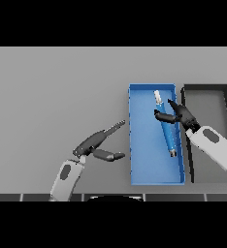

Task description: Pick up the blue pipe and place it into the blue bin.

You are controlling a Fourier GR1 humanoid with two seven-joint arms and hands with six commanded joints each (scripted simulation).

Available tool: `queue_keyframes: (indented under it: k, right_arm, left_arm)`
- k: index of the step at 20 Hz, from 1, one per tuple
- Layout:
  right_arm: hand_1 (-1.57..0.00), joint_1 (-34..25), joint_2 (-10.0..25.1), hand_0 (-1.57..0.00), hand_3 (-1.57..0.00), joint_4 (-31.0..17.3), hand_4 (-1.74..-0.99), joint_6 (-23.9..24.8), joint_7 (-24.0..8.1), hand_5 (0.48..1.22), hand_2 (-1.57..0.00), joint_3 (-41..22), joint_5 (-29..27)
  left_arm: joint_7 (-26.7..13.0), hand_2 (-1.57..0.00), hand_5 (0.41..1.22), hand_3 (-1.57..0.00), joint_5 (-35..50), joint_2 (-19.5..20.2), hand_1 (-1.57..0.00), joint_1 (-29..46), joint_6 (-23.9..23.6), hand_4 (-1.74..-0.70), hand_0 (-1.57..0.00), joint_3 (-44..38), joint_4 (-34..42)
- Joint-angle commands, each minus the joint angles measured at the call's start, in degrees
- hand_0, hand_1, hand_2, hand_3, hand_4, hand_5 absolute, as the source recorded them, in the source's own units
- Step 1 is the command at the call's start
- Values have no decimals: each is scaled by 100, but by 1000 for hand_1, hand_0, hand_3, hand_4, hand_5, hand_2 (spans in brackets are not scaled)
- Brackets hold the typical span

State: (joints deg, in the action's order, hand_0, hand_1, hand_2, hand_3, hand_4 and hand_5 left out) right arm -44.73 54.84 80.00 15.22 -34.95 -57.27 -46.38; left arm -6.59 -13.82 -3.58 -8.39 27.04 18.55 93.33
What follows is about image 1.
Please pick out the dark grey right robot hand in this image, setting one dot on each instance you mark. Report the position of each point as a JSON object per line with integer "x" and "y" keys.
{"x": 184, "y": 116}

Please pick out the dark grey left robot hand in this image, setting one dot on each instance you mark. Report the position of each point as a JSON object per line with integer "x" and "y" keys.
{"x": 92, "y": 142}

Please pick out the blue pipe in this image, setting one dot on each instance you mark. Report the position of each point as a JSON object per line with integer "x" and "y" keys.
{"x": 166, "y": 126}

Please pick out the dark grey bin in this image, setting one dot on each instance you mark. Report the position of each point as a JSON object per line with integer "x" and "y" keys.
{"x": 208, "y": 142}

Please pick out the blue bin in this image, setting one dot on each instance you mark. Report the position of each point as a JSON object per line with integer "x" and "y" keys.
{"x": 151, "y": 151}

